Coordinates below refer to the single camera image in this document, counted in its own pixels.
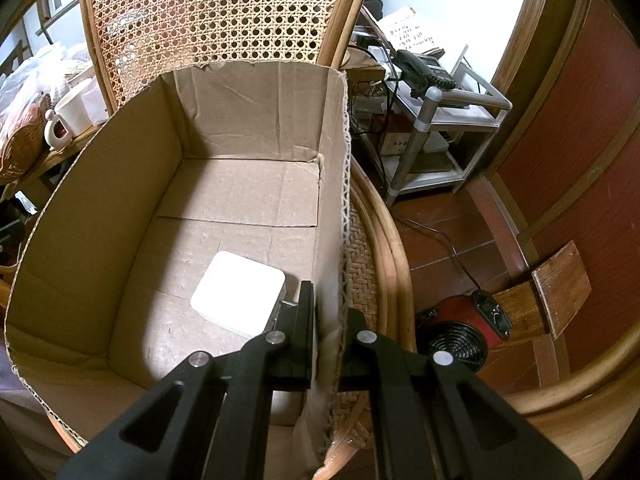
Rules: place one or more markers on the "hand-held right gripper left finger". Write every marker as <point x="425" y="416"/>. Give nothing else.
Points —
<point x="305" y="320"/>

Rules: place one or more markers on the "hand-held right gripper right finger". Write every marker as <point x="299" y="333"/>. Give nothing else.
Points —
<point x="360" y="355"/>

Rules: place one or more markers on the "white labelled bottle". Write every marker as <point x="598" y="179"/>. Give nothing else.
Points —
<point x="235" y="290"/>

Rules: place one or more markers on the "brown cardboard box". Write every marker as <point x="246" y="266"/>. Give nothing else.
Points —
<point x="240" y="190"/>

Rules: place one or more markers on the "red fan heater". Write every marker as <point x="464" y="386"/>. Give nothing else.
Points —
<point x="452" y="310"/>

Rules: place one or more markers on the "curved wooden board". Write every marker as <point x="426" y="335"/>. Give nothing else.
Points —
<point x="520" y="310"/>
<point x="562" y="285"/>

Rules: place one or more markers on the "small labelled carton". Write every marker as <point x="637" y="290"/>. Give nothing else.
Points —
<point x="395" y="144"/>

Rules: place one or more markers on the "wicker rattan chair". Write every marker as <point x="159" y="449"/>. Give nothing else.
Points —
<point x="575" y="395"/>

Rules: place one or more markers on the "grey metal rack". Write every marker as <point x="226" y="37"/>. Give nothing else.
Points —
<point x="425" y="120"/>

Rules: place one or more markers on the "black desk telephone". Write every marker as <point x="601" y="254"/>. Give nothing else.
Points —
<point x="420" y="67"/>

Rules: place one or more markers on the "wooden side table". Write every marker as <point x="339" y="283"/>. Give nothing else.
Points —
<point x="55" y="160"/>

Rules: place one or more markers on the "wooden door with red panels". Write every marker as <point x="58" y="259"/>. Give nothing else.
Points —
<point x="575" y="135"/>

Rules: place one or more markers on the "handwritten paper note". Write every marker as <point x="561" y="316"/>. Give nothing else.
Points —
<point x="410" y="30"/>

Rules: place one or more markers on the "white ceramic mug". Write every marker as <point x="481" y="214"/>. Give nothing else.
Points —
<point x="80" y="105"/>

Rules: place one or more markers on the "rattan chair with cane back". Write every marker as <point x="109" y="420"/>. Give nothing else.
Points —
<point x="210" y="10"/>

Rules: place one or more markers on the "wicker basket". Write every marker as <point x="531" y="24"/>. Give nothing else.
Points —
<point x="25" y="150"/>

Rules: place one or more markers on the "clear plastic bag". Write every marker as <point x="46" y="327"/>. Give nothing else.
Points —
<point x="30" y="75"/>

